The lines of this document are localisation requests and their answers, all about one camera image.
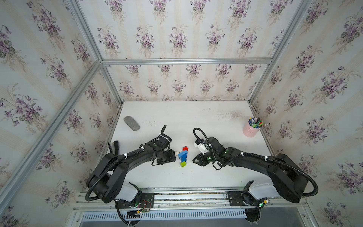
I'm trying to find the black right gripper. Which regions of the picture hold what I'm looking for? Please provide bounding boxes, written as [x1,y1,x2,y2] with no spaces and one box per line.
[191,149,218,167]

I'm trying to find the light blue long lego brick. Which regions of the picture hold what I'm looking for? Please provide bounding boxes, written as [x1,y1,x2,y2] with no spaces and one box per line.
[178,150,188,161]

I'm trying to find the green square lego brick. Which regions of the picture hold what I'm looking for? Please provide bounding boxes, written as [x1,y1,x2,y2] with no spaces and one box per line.
[180,161,187,168]

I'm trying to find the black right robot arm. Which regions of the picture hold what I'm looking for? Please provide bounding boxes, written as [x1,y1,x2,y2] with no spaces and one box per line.
[193,127,319,206]

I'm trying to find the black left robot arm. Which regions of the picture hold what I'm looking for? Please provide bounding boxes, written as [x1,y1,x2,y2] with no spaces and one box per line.
[85,125,176,206]

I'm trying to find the black stapler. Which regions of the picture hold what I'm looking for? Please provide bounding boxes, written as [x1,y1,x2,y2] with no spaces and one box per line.
[108,141,119,156]

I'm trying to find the pink pen cup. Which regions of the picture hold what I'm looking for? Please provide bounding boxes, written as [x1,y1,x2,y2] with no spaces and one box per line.
[243,118,260,138]

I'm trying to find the pens in cup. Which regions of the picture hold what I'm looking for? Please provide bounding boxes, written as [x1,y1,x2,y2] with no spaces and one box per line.
[248,117,271,129]

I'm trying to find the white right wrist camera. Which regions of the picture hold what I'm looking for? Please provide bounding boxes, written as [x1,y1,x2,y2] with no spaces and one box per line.
[194,139,208,155]

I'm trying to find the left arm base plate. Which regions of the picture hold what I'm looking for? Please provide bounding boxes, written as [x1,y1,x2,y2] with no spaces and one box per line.
[116,193,155,211]

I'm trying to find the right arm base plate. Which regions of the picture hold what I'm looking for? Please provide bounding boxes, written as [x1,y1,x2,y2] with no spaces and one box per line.
[226,191,269,208]

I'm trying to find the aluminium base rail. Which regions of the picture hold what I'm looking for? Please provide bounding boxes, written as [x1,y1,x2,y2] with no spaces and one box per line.
[67,187,318,227]

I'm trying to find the aluminium enclosure frame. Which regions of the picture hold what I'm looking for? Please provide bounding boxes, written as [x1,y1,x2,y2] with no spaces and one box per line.
[1,1,363,212]

